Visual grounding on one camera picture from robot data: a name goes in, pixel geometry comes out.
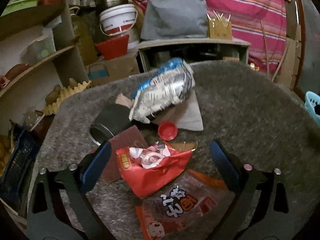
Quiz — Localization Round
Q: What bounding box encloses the red printed snack packet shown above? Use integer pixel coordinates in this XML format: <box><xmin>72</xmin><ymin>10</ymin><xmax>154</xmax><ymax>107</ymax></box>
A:
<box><xmin>136</xmin><ymin>170</ymin><xmax>234</xmax><ymax>239</ymax></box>

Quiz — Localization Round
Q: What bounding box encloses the red torn wrapper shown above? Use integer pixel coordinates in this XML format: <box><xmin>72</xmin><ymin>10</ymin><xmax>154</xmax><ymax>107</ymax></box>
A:
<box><xmin>116</xmin><ymin>142</ymin><xmax>194</xmax><ymax>199</ymax></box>

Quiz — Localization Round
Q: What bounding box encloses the red bottle cap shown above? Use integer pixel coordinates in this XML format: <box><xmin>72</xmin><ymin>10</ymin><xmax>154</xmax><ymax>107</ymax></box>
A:
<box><xmin>158</xmin><ymin>121</ymin><xmax>178</xmax><ymax>141</ymax></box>

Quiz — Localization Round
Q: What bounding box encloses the black cylindrical can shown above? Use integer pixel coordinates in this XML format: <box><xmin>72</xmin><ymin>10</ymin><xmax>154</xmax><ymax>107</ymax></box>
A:
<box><xmin>89</xmin><ymin>103</ymin><xmax>131</xmax><ymax>145</ymax></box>

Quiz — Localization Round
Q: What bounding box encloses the beige paper piece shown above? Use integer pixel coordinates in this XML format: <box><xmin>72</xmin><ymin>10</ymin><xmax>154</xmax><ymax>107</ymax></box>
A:
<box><xmin>115</xmin><ymin>93</ymin><xmax>134</xmax><ymax>108</ymax></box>

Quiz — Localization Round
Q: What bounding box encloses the silver snack bag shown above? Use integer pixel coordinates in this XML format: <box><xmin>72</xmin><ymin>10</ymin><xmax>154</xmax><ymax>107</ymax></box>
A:
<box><xmin>129</xmin><ymin>64</ymin><xmax>195</xmax><ymax>124</ymax></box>

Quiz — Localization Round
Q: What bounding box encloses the blue plastic bag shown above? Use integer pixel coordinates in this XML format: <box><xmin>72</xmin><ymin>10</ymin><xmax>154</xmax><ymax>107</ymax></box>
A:
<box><xmin>131</xmin><ymin>57</ymin><xmax>187</xmax><ymax>99</ymax></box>

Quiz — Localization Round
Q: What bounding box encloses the dark blue plastic crate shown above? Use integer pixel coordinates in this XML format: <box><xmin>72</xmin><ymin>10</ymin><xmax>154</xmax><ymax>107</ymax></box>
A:
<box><xmin>1</xmin><ymin>127</ymin><xmax>39</xmax><ymax>208</ymax></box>

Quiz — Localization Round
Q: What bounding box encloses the grey fuzzy table mat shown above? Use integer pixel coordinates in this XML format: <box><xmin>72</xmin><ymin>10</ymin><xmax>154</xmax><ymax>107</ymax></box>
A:
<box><xmin>27</xmin><ymin>61</ymin><xmax>319</xmax><ymax>239</ymax></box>

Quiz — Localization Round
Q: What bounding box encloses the yellow egg tray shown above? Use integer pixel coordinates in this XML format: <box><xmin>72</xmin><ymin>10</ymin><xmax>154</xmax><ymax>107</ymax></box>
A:
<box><xmin>42</xmin><ymin>80</ymin><xmax>92</xmax><ymax>115</ymax></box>

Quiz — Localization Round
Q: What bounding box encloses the light blue plastic basket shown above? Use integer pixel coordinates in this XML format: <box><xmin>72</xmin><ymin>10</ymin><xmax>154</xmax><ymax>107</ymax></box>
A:
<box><xmin>304</xmin><ymin>91</ymin><xmax>319</xmax><ymax>126</ymax></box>

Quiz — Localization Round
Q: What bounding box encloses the cardboard box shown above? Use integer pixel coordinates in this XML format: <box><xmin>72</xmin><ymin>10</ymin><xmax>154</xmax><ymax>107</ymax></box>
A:
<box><xmin>86</xmin><ymin>57</ymin><xmax>140</xmax><ymax>87</ymax></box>

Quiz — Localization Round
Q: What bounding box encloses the wooden shelf unit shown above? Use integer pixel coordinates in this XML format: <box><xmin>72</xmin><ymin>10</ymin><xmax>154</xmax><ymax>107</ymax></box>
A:
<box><xmin>1</xmin><ymin>0</ymin><xmax>88</xmax><ymax>135</ymax></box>

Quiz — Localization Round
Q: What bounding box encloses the red plastic basket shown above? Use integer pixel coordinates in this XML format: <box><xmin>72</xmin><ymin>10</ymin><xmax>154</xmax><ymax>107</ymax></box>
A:
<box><xmin>94</xmin><ymin>35</ymin><xmax>130</xmax><ymax>60</ymax></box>

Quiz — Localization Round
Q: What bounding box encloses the wooden utensil holder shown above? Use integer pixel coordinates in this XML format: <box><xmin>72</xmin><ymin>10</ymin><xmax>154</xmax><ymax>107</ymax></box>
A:
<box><xmin>207</xmin><ymin>10</ymin><xmax>233</xmax><ymax>40</ymax></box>

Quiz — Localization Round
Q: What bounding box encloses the grey low cabinet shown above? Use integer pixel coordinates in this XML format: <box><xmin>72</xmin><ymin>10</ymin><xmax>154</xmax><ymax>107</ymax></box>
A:
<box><xmin>137</xmin><ymin>37</ymin><xmax>251</xmax><ymax>72</ymax></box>

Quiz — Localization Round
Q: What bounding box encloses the striped pink curtain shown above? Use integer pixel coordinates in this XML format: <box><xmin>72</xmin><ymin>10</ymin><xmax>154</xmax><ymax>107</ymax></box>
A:
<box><xmin>133</xmin><ymin>0</ymin><xmax>286</xmax><ymax>74</ymax></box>

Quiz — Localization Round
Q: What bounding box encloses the white plastic bucket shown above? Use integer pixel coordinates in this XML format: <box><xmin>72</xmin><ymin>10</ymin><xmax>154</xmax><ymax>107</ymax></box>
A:
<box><xmin>99</xmin><ymin>4</ymin><xmax>138</xmax><ymax>37</ymax></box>

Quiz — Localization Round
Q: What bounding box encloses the grey cloth bag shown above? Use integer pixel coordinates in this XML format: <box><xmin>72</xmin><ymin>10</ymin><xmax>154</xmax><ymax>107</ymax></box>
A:
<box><xmin>140</xmin><ymin>0</ymin><xmax>208</xmax><ymax>40</ymax></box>

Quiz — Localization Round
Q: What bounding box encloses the green plastic tray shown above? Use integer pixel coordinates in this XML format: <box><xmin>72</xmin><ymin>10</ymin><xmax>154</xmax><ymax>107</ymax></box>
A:
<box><xmin>1</xmin><ymin>0</ymin><xmax>38</xmax><ymax>17</ymax></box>

